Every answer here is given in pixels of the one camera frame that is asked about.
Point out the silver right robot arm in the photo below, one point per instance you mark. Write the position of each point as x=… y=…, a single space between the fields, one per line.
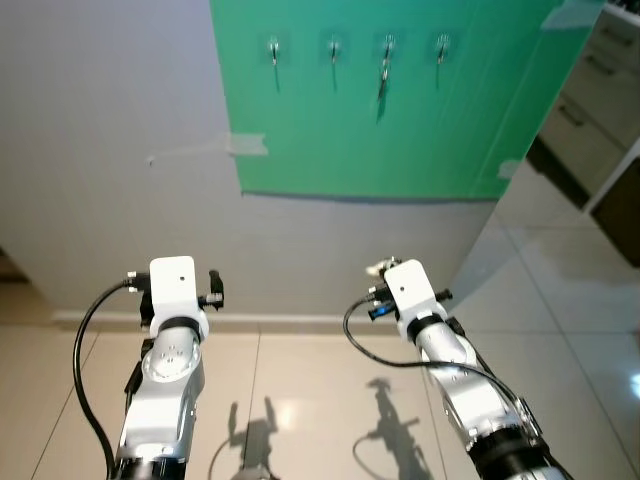
x=470 y=390

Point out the long grey tape strip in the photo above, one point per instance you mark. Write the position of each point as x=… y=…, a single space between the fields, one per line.
x=245 y=144

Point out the small pale tape piece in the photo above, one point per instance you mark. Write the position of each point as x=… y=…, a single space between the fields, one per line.
x=510 y=168

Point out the dark brown box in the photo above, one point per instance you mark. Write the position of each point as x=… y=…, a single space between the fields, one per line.
x=620 y=215

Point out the grey drawer cabinet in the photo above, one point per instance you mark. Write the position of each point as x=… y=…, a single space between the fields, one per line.
x=580 y=140

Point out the wide pale tape patch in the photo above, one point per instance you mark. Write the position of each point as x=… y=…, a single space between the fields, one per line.
x=575 y=15

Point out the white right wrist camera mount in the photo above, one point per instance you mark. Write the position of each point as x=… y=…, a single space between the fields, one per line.
x=410 y=285

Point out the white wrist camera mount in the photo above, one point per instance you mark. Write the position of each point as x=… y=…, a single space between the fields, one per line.
x=172 y=285
x=410 y=285

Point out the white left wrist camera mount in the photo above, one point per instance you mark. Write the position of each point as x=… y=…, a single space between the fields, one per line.
x=172 y=285

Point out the green sheet on wall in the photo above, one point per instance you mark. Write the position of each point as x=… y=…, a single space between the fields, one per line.
x=420 y=150

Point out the clear adhesive wall hook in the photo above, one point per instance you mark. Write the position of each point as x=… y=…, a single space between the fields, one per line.
x=273 y=47
x=333 y=46
x=441 y=45
x=387 y=45

